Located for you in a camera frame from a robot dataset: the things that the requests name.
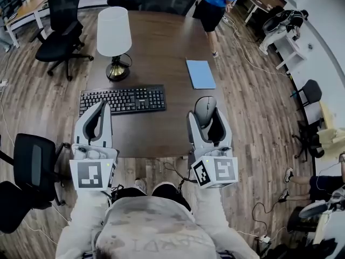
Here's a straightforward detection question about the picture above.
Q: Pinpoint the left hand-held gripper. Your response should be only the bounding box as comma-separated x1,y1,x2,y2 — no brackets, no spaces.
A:
69,100,120,192

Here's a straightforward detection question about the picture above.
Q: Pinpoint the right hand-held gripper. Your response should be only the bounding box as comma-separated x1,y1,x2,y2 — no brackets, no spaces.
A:
186,107,239,189

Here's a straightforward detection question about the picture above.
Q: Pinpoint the grey computer mouse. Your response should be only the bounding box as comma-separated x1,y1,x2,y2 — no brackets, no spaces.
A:
194,96,218,128

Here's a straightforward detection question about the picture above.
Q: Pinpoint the black keyboard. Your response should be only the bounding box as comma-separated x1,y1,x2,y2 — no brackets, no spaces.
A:
79,84,168,117

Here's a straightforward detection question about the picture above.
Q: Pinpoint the person's right forearm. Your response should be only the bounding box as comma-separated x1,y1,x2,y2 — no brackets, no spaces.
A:
192,184,260,259

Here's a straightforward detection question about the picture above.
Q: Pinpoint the person's left forearm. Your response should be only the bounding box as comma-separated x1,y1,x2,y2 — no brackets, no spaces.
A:
54,188,112,259

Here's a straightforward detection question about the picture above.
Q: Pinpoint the light blue notebook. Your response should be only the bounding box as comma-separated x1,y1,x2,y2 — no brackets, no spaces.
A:
185,59,217,90

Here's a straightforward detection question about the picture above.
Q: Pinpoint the person's right leg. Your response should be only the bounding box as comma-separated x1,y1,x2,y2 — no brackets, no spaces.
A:
151,181,192,213

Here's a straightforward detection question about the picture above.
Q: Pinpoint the person's leg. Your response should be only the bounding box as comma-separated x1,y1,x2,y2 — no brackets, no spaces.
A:
151,181,192,213
109,178,148,202

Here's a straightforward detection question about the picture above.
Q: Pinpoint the person's left leg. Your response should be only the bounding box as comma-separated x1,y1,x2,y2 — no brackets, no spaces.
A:
109,178,148,202

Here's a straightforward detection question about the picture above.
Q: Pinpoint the black office chair grey stripe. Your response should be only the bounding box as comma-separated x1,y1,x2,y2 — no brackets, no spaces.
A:
0,133,71,235

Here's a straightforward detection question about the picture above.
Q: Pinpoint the white shade table lamp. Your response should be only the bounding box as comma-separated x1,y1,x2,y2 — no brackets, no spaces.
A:
96,6,133,82

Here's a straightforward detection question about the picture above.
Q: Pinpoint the black swivel chair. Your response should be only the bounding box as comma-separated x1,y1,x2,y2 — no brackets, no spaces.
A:
292,119,326,163

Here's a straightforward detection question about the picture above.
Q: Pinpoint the black mesh office chair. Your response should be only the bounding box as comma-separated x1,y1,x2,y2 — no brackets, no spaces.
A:
29,0,95,82

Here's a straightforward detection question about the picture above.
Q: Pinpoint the black armless chair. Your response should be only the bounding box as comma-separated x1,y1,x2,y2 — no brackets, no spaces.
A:
289,79,323,111

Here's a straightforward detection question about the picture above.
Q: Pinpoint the small white side table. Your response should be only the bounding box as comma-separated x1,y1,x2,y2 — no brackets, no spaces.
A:
272,33,308,74

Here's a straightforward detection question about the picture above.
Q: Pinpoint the pale yellow cloth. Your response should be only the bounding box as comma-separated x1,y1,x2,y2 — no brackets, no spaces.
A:
316,100,345,162

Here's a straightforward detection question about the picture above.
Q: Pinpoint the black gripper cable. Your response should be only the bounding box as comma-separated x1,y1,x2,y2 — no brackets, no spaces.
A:
162,161,197,196

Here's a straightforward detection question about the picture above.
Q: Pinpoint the white floor cable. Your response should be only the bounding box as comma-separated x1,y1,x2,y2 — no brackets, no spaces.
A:
222,14,292,78

